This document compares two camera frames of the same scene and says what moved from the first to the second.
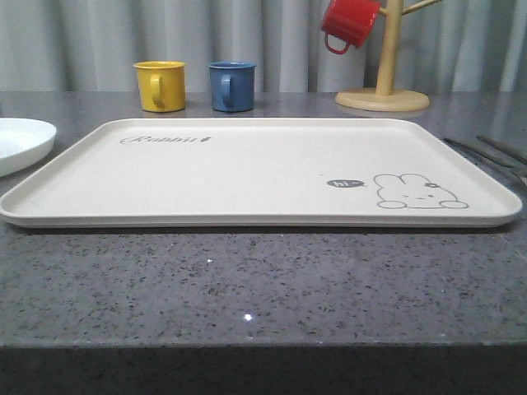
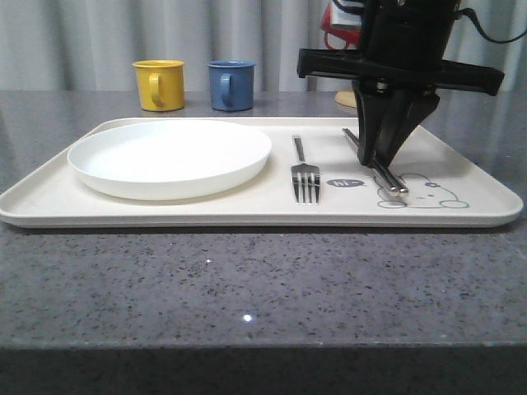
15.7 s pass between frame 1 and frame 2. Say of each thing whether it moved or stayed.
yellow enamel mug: stayed
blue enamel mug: stayed
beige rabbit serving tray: stayed
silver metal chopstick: moved
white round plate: moved
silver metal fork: moved
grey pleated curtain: stayed
